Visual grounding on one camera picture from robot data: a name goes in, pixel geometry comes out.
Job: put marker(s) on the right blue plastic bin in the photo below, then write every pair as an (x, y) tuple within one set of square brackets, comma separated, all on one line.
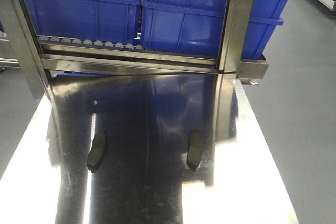
[(195, 26)]

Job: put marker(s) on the grey brake pad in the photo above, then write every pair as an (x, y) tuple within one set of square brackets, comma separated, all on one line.
[(97, 152), (195, 150)]

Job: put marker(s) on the left blue plastic bin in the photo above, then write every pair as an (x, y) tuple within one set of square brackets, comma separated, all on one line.
[(105, 20)]

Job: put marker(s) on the inner right grey brake pad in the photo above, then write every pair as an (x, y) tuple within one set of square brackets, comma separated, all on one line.
[(195, 150)]

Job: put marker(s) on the roller track strip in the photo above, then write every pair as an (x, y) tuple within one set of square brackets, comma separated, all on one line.
[(89, 42)]

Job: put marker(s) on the inner left grey brake pad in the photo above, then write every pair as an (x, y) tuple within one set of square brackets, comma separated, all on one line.
[(97, 152)]

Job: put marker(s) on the stainless steel rack frame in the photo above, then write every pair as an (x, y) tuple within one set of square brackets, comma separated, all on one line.
[(22, 49)]

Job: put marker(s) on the blue plastic bin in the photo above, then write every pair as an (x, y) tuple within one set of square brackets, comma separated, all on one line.
[(105, 20), (195, 26)]

